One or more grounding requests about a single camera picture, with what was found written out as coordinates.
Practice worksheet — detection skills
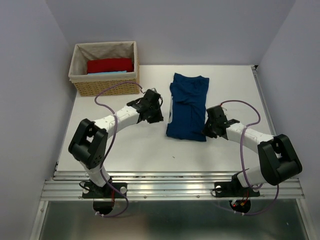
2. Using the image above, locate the dark blue t shirt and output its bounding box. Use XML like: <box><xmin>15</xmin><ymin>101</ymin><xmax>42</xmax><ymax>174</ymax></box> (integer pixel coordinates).
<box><xmin>166</xmin><ymin>73</ymin><xmax>210</xmax><ymax>142</ymax></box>

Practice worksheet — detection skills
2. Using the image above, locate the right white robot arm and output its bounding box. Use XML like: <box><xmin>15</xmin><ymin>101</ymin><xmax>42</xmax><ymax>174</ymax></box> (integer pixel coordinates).
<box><xmin>203</xmin><ymin>105</ymin><xmax>303</xmax><ymax>195</ymax></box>

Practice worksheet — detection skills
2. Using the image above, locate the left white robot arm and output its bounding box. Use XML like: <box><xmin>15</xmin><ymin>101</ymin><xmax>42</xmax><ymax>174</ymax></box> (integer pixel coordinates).
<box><xmin>68</xmin><ymin>88</ymin><xmax>164</xmax><ymax>198</ymax></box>

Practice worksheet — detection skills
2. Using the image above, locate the rolled red t shirt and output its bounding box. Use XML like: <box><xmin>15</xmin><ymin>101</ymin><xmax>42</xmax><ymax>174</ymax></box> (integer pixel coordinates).
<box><xmin>87</xmin><ymin>58</ymin><xmax>134</xmax><ymax>73</ymax></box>

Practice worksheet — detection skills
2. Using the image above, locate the rolled light blue t shirt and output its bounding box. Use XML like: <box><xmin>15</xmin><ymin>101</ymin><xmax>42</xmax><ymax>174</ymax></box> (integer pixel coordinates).
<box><xmin>87</xmin><ymin>70</ymin><xmax>127</xmax><ymax>75</ymax></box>

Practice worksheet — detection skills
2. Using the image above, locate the wicker basket with liner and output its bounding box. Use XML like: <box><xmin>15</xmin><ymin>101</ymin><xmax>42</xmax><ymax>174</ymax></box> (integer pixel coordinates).
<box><xmin>68</xmin><ymin>41</ymin><xmax>140</xmax><ymax>97</ymax></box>

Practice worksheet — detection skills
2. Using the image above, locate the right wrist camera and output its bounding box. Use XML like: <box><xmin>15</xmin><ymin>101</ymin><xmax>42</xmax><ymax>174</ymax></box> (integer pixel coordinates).
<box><xmin>219</xmin><ymin>103</ymin><xmax>228</xmax><ymax>112</ymax></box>

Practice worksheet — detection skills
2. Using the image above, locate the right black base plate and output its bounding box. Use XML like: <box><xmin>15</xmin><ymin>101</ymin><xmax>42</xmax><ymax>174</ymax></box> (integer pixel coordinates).
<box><xmin>211</xmin><ymin>179</ymin><xmax>260</xmax><ymax>198</ymax></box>

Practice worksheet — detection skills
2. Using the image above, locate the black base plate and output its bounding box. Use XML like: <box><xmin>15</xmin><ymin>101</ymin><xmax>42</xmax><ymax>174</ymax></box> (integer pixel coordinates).
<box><xmin>79</xmin><ymin>180</ymin><xmax>127</xmax><ymax>199</ymax></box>
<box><xmin>211</xmin><ymin>179</ymin><xmax>260</xmax><ymax>198</ymax></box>

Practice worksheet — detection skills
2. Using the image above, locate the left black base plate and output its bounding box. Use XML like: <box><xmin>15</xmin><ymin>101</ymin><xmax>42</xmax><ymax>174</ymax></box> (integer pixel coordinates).
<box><xmin>79</xmin><ymin>180</ymin><xmax>127</xmax><ymax>199</ymax></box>

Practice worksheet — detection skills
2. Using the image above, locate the aluminium rail frame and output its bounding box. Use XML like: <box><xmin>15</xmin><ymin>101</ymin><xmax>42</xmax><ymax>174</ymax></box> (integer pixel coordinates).
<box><xmin>39</xmin><ymin>65</ymin><xmax>306</xmax><ymax>201</ymax></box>

